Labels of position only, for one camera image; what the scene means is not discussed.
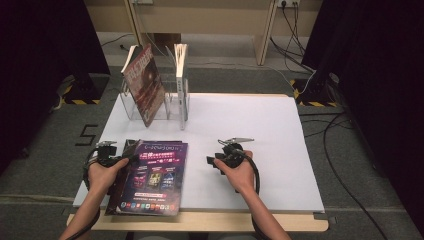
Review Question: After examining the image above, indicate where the clear acrylic book rack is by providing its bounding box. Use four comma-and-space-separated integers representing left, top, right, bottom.
119, 73, 191, 122

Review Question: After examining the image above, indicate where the thick white book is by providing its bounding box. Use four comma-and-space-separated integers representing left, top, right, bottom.
173, 43, 190, 131

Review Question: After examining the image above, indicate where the purple and red-brown magazine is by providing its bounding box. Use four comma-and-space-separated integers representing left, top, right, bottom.
120, 43, 167, 128

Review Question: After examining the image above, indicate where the black power cable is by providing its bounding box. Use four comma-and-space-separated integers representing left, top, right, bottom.
292, 1, 307, 56
281, 1, 308, 58

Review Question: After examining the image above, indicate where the long black floor cable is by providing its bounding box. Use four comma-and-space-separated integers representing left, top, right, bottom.
322, 113, 389, 240

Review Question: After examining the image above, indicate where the hand-held gripper cable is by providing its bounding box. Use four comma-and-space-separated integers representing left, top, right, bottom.
233, 149, 268, 240
64, 148, 102, 240

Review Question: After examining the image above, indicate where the beige wooden desk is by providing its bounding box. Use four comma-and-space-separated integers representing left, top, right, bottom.
82, 0, 324, 67

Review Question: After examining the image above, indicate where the black curtain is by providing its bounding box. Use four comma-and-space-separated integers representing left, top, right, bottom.
300, 0, 424, 231
0, 0, 111, 176

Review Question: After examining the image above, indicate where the brown cardboard box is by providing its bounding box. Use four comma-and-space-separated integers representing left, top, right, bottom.
151, 32, 183, 50

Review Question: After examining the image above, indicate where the right hand-held gripper cable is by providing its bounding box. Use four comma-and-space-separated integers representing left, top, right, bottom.
233, 149, 268, 240

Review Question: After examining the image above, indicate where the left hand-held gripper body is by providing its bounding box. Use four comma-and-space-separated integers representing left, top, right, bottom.
95, 140, 119, 168

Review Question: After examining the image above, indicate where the person's right hand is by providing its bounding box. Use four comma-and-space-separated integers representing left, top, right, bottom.
213, 150, 257, 195

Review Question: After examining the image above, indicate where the white table mat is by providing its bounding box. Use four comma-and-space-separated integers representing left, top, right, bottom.
72, 93, 325, 213

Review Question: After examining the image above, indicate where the person's left hand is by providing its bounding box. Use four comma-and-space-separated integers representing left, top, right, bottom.
87, 157, 130, 201

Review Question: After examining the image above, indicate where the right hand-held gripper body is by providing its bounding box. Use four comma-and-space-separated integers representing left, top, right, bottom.
217, 136, 255, 169

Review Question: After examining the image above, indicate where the left hand-held gripper cable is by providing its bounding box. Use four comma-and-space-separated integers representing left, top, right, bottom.
64, 148, 102, 240

